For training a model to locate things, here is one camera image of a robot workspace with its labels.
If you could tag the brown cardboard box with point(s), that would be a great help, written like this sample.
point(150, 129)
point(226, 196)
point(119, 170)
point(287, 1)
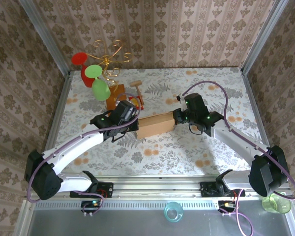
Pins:
point(155, 125)

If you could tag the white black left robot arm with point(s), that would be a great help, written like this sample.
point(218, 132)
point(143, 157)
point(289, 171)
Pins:
point(71, 147)

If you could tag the red snack packet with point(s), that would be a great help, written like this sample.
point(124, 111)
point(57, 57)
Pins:
point(131, 99)

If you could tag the green plastic wine glass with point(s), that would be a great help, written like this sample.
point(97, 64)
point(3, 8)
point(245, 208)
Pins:
point(100, 89)

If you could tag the small wooden mallet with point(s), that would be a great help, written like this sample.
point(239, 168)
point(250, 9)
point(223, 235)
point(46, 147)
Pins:
point(135, 83)

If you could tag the floral tablecloth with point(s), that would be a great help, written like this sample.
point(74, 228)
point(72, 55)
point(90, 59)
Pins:
point(162, 159)

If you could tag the red plastic wine glass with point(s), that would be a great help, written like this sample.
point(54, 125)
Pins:
point(78, 59)

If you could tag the perforated metal strip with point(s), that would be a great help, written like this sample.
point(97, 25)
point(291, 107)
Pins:
point(137, 204)

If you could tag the blue plastic cup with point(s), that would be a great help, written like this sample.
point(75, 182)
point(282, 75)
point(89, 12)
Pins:
point(173, 212)

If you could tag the small black circuit board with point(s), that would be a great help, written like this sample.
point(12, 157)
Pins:
point(88, 206)
point(223, 205)

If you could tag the grey metal shelf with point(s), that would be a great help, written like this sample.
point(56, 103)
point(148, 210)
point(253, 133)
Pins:
point(125, 223)

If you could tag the green plastic cup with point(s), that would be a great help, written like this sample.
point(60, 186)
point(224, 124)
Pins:
point(277, 206)

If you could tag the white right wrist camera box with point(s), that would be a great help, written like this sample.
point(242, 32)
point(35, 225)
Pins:
point(183, 103)

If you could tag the aluminium table side rail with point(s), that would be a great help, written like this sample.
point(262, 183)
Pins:
point(53, 123)
point(252, 98)

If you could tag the long aluminium extrusion rail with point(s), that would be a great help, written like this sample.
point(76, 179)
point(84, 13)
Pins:
point(157, 186)

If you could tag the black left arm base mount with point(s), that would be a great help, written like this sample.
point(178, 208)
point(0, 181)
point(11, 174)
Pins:
point(105, 190)

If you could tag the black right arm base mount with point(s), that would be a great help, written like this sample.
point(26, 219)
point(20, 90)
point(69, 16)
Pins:
point(207, 189)

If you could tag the aluminium corner post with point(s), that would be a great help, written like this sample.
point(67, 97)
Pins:
point(44, 37)
point(264, 37)

